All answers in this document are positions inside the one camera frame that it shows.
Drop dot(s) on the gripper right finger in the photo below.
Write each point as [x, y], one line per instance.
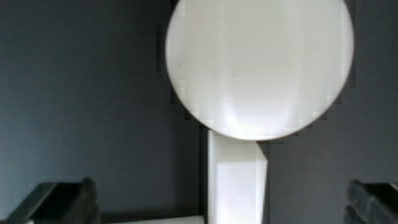
[372, 208]

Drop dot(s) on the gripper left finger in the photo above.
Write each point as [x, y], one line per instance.
[61, 203]

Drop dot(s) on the white lamp bulb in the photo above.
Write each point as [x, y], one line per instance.
[258, 56]

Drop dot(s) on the white foam fence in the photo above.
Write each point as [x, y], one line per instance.
[237, 184]

